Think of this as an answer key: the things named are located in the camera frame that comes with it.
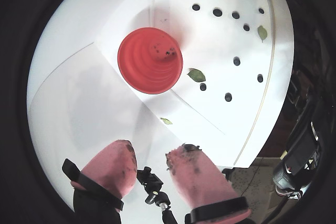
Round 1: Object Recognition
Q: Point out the pink-covered gripper finger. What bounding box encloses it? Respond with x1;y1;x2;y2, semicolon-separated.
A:
62;140;138;224
164;143;250;224

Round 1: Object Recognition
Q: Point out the red collapsible silicone cup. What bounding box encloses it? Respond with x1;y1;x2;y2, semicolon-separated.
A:
117;26;184;95

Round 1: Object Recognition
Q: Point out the large dark green leaf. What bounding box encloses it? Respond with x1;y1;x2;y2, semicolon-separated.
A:
186;68;206;83

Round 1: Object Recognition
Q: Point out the oval green leaf with stem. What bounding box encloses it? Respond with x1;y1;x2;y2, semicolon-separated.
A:
257;25;268;43

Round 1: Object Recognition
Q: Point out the black camera tripod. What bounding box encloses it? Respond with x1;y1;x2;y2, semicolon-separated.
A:
135;166;175;224

